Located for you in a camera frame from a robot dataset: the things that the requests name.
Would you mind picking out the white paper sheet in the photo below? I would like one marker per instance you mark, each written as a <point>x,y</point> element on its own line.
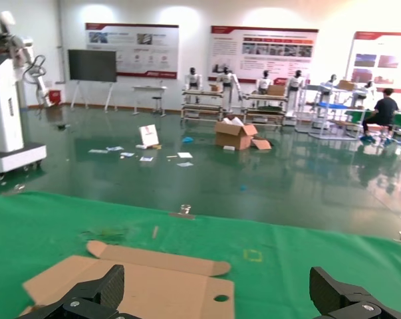
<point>98,151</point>
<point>115,148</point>
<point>184,155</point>
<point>146,159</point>
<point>127,155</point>

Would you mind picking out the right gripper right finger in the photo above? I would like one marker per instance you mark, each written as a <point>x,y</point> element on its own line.
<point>340,299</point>

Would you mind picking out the white mobile robot station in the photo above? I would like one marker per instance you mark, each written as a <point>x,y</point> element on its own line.
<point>4,116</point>

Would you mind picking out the white and red bag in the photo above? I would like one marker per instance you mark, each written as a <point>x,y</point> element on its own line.
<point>148,135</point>

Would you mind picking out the white humanoid robot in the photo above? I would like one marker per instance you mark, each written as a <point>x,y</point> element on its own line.
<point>226,79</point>
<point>263,83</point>
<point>192,79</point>
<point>330,84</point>
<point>296,81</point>
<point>366,89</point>

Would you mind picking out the small white flat box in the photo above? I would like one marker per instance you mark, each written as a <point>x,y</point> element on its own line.
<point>229,148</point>

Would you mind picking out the seated person in black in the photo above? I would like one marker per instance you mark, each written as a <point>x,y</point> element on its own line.
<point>384,109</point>

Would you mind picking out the small blue scrap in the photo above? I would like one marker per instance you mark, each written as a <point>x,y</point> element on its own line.
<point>243,188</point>

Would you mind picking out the poster board with photos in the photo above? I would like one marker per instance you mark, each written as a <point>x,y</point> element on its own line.
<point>130,36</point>

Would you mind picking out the black screen on stand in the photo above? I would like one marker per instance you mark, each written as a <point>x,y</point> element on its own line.
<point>92,64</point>

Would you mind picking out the black object on floor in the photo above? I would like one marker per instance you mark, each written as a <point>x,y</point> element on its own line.
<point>62,126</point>

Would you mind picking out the poster board with red header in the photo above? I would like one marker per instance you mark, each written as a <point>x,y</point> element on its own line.
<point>226,46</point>

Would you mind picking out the open brown cardboard box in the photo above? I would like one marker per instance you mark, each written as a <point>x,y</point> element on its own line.
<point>160,285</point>

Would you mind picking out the white industrial robot arm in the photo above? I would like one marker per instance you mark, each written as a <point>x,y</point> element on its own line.
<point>42,91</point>

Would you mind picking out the small cardboard box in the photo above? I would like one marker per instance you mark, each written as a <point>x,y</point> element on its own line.
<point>215,88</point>

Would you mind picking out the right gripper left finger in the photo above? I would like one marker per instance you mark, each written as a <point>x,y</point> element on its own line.
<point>97,299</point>

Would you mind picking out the black stool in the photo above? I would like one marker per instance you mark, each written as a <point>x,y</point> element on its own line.
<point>157,98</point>

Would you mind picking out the poster board with dark pictures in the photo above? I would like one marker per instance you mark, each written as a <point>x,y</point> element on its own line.
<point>366,63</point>

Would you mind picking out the green table cloth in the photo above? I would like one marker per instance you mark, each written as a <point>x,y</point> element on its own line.
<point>37,216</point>

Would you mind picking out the red box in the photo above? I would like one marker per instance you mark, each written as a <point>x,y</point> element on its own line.
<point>54,96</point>

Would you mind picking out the tall metal frame rack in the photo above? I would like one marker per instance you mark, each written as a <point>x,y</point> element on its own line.
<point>330,105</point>

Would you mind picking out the long thin wooden stick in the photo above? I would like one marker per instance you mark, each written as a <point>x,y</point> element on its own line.
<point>155,232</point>

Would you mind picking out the blue cap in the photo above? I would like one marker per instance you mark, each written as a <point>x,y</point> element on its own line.
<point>187,140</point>

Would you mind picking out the flat cardboard box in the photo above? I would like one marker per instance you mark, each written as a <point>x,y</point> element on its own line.
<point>346,85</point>

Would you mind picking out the medium cardboard box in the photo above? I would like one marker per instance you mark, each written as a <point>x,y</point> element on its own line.
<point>276,90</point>

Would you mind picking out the large open cardboard carton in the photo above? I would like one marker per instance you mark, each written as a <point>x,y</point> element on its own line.
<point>233,138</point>

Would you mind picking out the metal rack workbench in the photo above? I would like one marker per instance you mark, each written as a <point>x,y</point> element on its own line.
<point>201,93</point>
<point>263,97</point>

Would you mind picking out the green covered work table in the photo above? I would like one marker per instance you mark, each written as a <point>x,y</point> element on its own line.
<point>356,114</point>

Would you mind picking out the white desk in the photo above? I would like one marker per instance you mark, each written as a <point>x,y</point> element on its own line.
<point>149,87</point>

